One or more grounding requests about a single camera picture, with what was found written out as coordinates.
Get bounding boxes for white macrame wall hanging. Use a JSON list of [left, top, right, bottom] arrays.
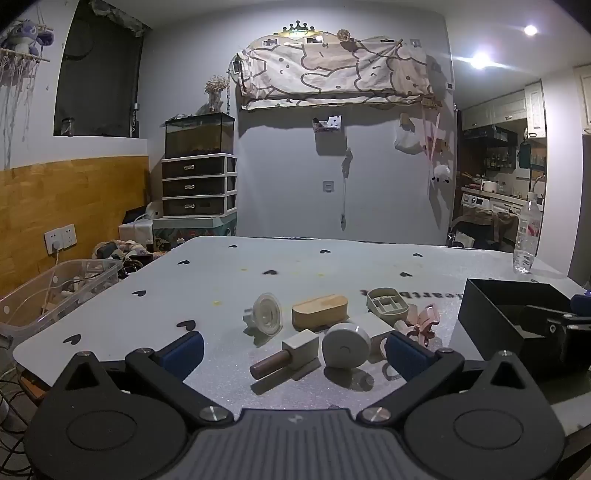
[[0, 46, 50, 168]]

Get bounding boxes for grey oval plastic holder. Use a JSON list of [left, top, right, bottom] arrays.
[[366, 287, 411, 319]]

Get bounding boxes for purple plush toy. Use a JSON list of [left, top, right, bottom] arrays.
[[0, 19, 55, 59]]

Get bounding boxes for white wall socket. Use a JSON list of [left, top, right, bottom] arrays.
[[44, 223, 77, 254]]

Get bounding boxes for pile of clothes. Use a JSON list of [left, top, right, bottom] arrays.
[[91, 237, 154, 265]]

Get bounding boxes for dried flowers in vase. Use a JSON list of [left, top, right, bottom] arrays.
[[204, 76, 230, 113]]

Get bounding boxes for hanging cord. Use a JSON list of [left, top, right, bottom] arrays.
[[340, 148, 354, 232]]

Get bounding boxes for white kitchen cabinets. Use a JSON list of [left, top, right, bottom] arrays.
[[461, 80, 546, 135]]

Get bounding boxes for white washing machine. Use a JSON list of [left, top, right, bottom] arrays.
[[461, 191, 523, 223]]

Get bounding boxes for white charger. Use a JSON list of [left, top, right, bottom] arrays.
[[357, 313, 394, 341]]

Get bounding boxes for kitchen shelf with bottles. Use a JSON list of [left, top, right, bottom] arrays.
[[461, 128, 518, 176]]

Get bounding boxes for black curtain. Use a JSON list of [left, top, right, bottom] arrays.
[[54, 0, 145, 138]]

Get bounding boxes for clear round suction cup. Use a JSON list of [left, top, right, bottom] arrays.
[[242, 292, 284, 336]]

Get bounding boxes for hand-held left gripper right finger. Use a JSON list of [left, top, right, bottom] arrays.
[[358, 331, 540, 425]]

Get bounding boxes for chair with draped cloth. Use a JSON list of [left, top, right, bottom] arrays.
[[450, 209, 518, 250]]

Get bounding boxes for teal patterned box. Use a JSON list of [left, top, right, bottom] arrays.
[[152, 213, 239, 241]]

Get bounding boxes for glass fish tank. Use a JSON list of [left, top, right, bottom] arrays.
[[164, 112, 236, 160]]

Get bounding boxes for white round tape measure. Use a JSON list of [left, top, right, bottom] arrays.
[[322, 322, 372, 369]]

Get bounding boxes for crown ornament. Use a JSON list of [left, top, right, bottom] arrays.
[[282, 20, 317, 37]]

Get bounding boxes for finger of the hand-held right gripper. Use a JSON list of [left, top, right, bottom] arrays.
[[526, 292, 591, 324], [547, 318, 591, 366]]

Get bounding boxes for printed cloth cover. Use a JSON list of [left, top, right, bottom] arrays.
[[230, 34, 438, 111]]

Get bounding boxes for clear water bottle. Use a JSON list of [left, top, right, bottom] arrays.
[[513, 191, 542, 275]]

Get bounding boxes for pink hanging ribbons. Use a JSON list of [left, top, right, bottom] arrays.
[[420, 108, 445, 163]]

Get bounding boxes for white hanging bag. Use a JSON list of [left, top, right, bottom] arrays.
[[394, 113, 424, 153]]

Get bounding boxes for plastic drawer unit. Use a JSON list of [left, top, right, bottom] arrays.
[[161, 154, 239, 218]]

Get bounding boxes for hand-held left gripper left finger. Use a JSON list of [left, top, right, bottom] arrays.
[[52, 330, 234, 428]]

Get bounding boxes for pink scissors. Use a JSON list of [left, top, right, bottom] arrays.
[[392, 305, 440, 348]]

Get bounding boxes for clear plastic storage bin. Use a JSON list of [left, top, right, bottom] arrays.
[[0, 259, 123, 341]]

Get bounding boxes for black box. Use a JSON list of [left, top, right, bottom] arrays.
[[457, 278, 591, 383]]

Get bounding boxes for tangled floor cables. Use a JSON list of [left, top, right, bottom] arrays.
[[0, 357, 49, 464]]

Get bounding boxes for white block with wooden handle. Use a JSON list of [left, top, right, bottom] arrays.
[[249, 333, 321, 380]]

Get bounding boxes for wooden oval holder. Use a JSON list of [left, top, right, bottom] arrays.
[[291, 294, 348, 332]]

